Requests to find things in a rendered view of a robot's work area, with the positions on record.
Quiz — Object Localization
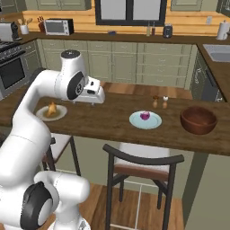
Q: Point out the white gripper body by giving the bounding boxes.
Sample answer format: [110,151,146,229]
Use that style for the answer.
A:
[73,85,106,105]

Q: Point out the chicken drumstick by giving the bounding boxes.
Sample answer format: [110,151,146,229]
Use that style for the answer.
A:
[45,102,58,118]

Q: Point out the purple onion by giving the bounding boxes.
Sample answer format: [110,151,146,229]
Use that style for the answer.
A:
[139,111,151,120]

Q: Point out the brown wooden bowl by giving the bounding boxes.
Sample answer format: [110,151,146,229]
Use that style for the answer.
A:
[180,105,218,136]

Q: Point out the beige plate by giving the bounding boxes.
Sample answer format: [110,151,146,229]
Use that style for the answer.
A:
[35,104,68,122]

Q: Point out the green base cupboard run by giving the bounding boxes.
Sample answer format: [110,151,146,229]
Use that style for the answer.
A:
[22,39,199,91]

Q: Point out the light blue plate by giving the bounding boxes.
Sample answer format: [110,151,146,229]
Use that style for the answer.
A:
[128,111,163,130]

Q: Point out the wooden pepper shaker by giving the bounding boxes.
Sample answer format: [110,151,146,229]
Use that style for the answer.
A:
[152,94,160,110]

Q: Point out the dark wooden bar stool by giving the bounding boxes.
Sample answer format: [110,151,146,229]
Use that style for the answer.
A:
[40,133,82,177]
[102,142,185,230]

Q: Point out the white toaster oven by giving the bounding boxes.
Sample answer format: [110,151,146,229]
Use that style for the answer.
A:
[43,18,75,37]

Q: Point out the wooden knife block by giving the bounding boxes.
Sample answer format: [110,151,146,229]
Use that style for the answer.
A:
[36,15,46,33]

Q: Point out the steel range oven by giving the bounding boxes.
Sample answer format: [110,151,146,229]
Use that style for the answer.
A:
[0,40,29,101]

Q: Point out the dark framed window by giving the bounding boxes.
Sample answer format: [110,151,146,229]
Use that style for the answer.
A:
[94,0,168,27]

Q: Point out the black speaker jar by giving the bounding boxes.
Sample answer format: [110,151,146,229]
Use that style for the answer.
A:
[162,23,173,40]

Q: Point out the white utensil pot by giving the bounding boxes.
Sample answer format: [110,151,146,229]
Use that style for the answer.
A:
[17,17,34,36]

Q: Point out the silver coffee machine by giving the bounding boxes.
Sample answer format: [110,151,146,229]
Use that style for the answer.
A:
[0,21,23,43]

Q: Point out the dark dishwasher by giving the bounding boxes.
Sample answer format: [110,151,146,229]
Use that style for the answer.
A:
[190,51,225,102]

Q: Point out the steel sink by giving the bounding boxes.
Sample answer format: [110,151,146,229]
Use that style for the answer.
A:
[202,43,230,64]

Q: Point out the white paper towel roll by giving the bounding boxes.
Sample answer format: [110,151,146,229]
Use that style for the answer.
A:
[216,20,230,41]

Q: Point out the green wall cupboard run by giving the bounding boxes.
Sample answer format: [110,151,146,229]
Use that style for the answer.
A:
[0,0,93,13]

